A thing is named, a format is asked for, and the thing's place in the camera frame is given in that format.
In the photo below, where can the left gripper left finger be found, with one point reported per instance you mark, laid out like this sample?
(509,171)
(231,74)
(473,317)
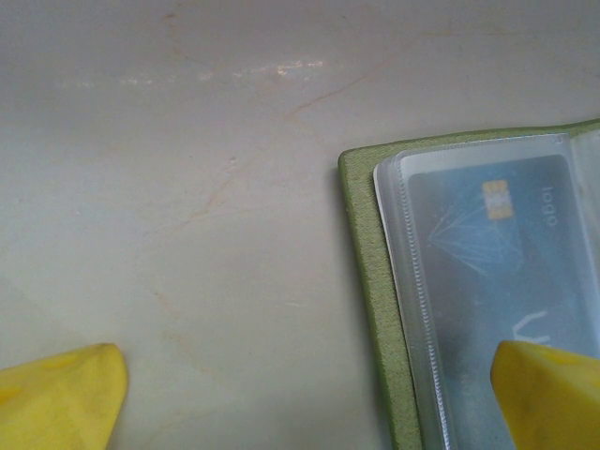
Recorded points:
(51,408)

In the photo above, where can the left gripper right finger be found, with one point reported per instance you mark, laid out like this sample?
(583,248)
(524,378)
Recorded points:
(553,403)

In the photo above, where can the dark blue credit card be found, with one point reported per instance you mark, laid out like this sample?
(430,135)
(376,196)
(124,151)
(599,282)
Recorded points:
(469,281)

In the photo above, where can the green card holder clear sleeves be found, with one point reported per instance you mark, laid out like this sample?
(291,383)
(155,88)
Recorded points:
(370,281)

